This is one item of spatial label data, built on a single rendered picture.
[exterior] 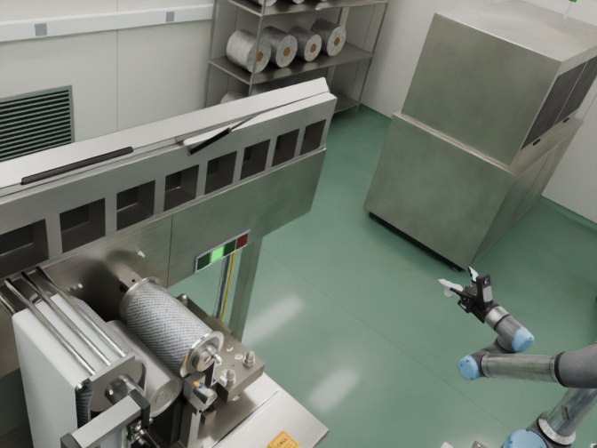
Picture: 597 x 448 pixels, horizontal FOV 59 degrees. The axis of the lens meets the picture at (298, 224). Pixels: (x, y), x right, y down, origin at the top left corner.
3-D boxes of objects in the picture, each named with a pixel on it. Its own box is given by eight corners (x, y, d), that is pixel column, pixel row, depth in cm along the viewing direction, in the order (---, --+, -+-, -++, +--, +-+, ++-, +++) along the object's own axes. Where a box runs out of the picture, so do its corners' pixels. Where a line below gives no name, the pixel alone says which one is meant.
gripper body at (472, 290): (455, 302, 190) (479, 326, 183) (462, 286, 185) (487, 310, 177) (470, 295, 193) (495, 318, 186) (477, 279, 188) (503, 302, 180)
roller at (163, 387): (143, 425, 134) (145, 396, 127) (85, 363, 145) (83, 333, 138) (180, 398, 143) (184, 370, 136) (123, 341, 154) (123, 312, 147)
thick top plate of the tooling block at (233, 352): (226, 404, 161) (228, 392, 157) (144, 326, 178) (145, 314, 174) (262, 375, 172) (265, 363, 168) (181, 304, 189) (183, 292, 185)
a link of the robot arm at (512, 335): (513, 358, 172) (525, 341, 167) (489, 334, 179) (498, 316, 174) (528, 351, 176) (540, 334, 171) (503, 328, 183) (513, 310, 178)
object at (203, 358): (196, 359, 133) (218, 342, 138) (192, 355, 134) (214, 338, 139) (196, 376, 138) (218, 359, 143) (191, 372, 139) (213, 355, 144)
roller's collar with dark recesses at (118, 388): (120, 420, 114) (121, 403, 110) (104, 402, 117) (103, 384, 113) (145, 403, 119) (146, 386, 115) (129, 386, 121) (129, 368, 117)
